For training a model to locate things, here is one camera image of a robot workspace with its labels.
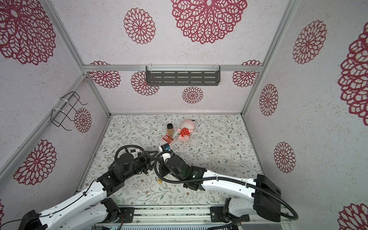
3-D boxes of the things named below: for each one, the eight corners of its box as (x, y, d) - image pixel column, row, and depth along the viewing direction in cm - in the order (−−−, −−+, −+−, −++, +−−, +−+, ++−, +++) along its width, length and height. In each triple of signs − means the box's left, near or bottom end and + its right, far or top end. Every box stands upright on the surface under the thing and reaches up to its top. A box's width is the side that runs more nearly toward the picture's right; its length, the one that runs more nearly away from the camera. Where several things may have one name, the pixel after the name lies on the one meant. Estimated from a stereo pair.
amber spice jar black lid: (167, 136, 108) (166, 128, 100) (168, 131, 111) (167, 123, 103) (174, 136, 108) (173, 128, 100) (174, 131, 111) (173, 123, 103)
